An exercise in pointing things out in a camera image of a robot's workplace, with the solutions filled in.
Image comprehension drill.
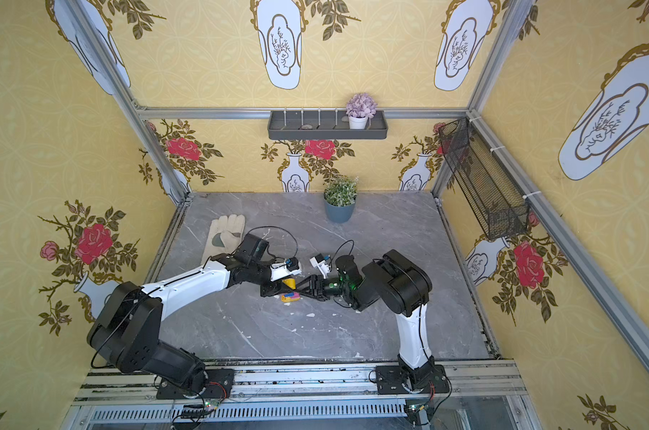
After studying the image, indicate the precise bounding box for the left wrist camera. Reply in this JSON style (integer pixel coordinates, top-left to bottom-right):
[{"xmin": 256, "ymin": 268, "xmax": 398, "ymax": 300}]
[{"xmin": 271, "ymin": 257, "xmax": 302, "ymax": 281}]

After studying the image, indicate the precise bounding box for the black wire mesh basket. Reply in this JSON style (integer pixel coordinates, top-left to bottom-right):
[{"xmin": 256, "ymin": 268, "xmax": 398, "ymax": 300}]
[{"xmin": 438, "ymin": 118, "xmax": 530, "ymax": 240}]

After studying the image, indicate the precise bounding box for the grey wall shelf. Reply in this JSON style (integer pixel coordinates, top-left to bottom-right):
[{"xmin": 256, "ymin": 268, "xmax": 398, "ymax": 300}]
[{"xmin": 267, "ymin": 109, "xmax": 389, "ymax": 141}]

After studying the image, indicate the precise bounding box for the purple flower white pot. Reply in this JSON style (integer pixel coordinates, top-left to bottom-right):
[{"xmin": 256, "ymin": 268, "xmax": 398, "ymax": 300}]
[{"xmin": 346, "ymin": 92, "xmax": 378, "ymax": 130}]

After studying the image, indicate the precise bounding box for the yellow striped lego brick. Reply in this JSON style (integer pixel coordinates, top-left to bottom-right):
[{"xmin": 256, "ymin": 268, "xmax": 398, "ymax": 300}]
[{"xmin": 281, "ymin": 292, "xmax": 301, "ymax": 304}]

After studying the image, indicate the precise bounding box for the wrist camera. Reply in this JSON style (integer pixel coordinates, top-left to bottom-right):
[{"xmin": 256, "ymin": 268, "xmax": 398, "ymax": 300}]
[
  {"xmin": 271, "ymin": 257, "xmax": 302, "ymax": 281},
  {"xmin": 309, "ymin": 254, "xmax": 332, "ymax": 278}
]

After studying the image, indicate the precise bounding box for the blue pot green plant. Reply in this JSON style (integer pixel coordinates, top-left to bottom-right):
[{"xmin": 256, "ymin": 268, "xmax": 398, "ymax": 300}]
[{"xmin": 324, "ymin": 177, "xmax": 358, "ymax": 223}]

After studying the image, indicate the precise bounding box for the beige work glove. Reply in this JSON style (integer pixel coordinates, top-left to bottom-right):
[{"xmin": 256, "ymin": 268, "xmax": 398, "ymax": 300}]
[{"xmin": 201, "ymin": 214, "xmax": 246, "ymax": 264}]

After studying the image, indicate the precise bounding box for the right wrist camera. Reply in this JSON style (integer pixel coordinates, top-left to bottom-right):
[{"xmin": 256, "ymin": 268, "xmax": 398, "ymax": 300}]
[{"xmin": 309, "ymin": 254, "xmax": 332, "ymax": 278}]

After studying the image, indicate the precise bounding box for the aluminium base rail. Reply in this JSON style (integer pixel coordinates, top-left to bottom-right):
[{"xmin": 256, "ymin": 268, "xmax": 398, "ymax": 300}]
[{"xmin": 62, "ymin": 360, "xmax": 541, "ymax": 429}]

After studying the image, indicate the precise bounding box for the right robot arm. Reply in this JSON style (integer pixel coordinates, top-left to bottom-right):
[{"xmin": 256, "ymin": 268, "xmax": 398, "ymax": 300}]
[{"xmin": 296, "ymin": 249, "xmax": 435, "ymax": 385}]

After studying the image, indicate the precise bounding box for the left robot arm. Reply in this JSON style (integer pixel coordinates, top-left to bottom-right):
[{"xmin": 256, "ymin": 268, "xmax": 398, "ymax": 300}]
[{"xmin": 87, "ymin": 234, "xmax": 301, "ymax": 399}]

